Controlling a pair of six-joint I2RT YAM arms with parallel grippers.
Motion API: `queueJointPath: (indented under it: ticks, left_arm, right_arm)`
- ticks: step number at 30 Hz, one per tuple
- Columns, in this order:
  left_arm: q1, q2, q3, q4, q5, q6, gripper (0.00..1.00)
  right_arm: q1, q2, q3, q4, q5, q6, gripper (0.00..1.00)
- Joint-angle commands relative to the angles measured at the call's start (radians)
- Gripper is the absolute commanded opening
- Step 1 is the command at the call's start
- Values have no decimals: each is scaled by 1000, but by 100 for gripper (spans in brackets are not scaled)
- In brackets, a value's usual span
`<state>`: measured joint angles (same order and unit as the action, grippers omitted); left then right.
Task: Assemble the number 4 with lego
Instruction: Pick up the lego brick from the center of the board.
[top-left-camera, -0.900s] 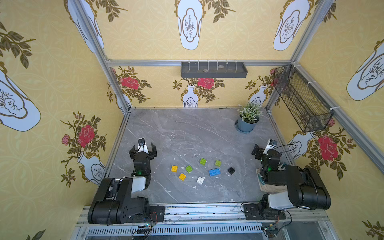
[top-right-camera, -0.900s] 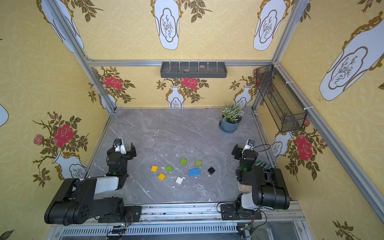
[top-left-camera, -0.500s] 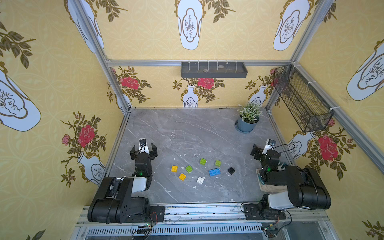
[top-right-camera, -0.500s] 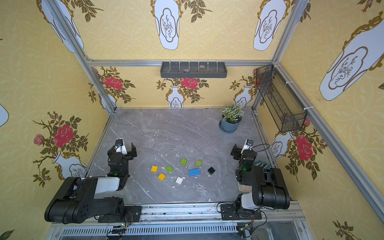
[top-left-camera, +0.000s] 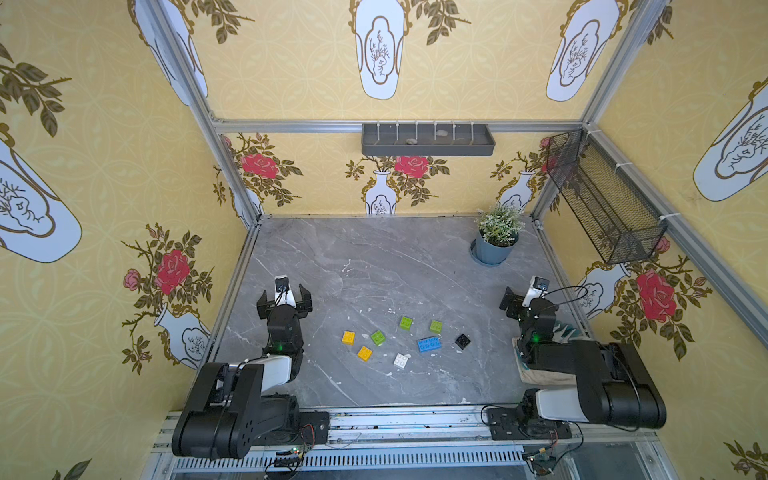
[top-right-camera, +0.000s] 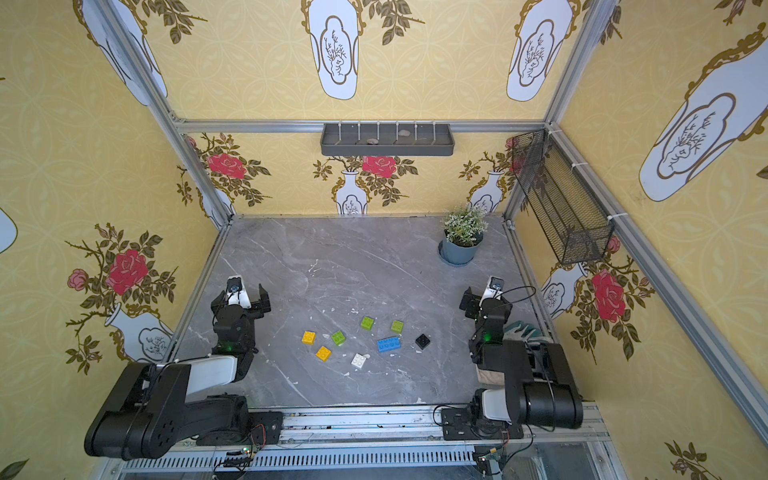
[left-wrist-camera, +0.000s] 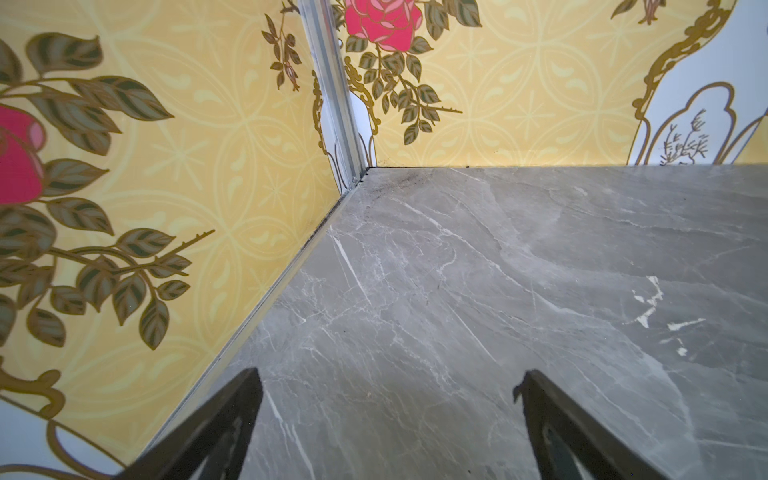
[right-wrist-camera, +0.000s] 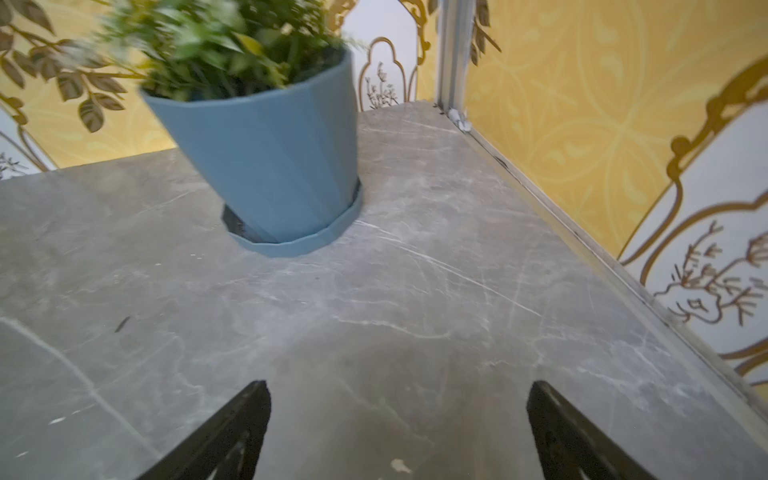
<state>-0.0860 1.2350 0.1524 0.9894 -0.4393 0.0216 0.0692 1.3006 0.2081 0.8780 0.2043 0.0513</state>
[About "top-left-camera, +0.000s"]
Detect yellow lego brick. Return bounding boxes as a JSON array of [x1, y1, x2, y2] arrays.
[[357, 346, 372, 362], [342, 331, 356, 345]]

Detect black lego brick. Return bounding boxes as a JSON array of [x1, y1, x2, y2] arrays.
[[454, 333, 471, 350]]

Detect blue long lego brick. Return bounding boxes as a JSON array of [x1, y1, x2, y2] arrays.
[[417, 336, 442, 353]]

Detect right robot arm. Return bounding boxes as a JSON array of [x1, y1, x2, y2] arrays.
[[500, 288, 667, 431]]

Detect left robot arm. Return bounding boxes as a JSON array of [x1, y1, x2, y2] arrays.
[[171, 276, 313, 460]]

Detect white lego brick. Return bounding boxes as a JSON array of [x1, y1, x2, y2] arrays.
[[393, 353, 410, 369]]

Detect potted plant blue pot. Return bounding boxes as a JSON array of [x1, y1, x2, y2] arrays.
[[470, 205, 524, 266]]

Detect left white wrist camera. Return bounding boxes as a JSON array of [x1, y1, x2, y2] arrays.
[[274, 275, 296, 307]]

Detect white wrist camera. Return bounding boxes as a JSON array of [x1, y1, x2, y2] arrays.
[[522, 275, 550, 308], [274, 275, 296, 307]]

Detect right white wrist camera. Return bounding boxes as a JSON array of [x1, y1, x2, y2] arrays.
[[522, 275, 550, 308]]

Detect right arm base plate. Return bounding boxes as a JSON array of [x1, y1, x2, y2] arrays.
[[480, 405, 573, 443]]

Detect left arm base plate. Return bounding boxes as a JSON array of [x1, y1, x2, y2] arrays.
[[253, 411, 330, 446]]

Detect black wire mesh basket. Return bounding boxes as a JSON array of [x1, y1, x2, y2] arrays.
[[543, 130, 667, 264]]

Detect right circuit board wires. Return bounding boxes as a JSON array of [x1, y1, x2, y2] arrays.
[[520, 431, 584, 478]]

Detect circuit board wires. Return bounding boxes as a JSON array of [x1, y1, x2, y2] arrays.
[[263, 423, 317, 475], [520, 431, 584, 478]]

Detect left circuit board wires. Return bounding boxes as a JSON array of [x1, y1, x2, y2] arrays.
[[263, 423, 317, 475]]

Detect aluminium front rail frame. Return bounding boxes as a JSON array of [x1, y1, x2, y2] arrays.
[[141, 404, 678, 479]]

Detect grey wall shelf tray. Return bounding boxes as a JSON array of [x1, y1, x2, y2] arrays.
[[361, 121, 496, 157]]

